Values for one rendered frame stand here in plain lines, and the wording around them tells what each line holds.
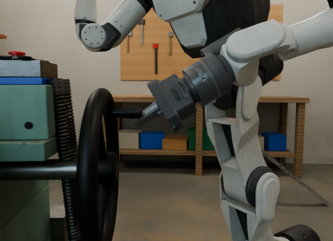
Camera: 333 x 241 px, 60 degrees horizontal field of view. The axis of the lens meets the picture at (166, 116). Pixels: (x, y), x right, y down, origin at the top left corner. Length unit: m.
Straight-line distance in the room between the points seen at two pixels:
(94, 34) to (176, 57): 2.77
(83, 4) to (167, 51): 2.74
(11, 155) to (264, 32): 0.49
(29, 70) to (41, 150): 0.13
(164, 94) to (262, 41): 0.21
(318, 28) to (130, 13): 0.60
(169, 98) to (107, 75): 3.28
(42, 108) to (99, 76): 3.38
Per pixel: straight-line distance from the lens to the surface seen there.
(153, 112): 0.58
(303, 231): 1.43
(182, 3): 0.83
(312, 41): 0.64
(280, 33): 0.60
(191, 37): 0.86
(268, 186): 1.01
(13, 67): 0.53
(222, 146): 1.03
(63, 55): 4.05
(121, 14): 1.02
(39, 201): 0.77
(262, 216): 1.04
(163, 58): 3.70
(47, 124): 0.51
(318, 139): 4.09
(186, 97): 0.57
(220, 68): 0.57
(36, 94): 0.51
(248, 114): 0.90
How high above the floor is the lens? 0.96
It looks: 6 degrees down
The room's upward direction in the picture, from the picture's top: straight up
